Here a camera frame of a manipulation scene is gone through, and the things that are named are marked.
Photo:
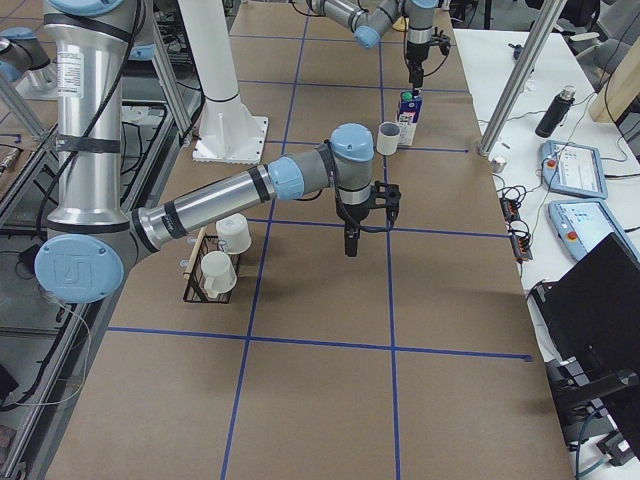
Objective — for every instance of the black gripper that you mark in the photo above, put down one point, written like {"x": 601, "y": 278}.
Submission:
{"x": 351, "y": 215}
{"x": 414, "y": 54}

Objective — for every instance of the blue white milk carton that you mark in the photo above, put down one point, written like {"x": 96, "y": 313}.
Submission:
{"x": 407, "y": 116}

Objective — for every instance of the white ribbed mug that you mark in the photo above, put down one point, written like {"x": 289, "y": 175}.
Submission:
{"x": 388, "y": 138}

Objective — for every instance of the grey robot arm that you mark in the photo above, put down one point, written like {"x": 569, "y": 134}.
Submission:
{"x": 368, "y": 28}
{"x": 110, "y": 214}

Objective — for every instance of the white mug on rack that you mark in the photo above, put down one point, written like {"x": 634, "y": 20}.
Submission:
{"x": 219, "y": 273}
{"x": 233, "y": 234}

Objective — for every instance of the small metal cylinder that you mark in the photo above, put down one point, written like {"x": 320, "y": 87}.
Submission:
{"x": 498, "y": 164}

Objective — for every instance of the black water bottle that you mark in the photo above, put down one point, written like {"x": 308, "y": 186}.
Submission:
{"x": 556, "y": 111}

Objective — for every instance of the wooden rod on rack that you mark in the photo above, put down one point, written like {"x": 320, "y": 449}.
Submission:
{"x": 196, "y": 243}

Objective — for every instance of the black power strip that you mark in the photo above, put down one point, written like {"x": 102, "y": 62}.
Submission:
{"x": 518, "y": 230}

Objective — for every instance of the blue teach pendant far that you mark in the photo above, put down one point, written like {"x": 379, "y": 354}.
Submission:
{"x": 573, "y": 169}

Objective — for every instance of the blue teach pendant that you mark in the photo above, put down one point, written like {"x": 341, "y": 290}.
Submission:
{"x": 581, "y": 224}
{"x": 573, "y": 169}

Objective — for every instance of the blue teach pendant near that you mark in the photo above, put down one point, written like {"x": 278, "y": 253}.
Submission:
{"x": 581, "y": 224}

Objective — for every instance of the black laptop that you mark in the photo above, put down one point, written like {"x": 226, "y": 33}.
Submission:
{"x": 592, "y": 315}

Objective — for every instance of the aluminium frame post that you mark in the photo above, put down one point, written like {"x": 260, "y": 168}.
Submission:
{"x": 537, "y": 37}

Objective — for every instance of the black wire mug rack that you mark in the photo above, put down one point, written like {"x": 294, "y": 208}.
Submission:
{"x": 194, "y": 292}

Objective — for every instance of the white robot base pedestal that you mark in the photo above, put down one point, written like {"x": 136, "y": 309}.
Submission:
{"x": 228, "y": 132}

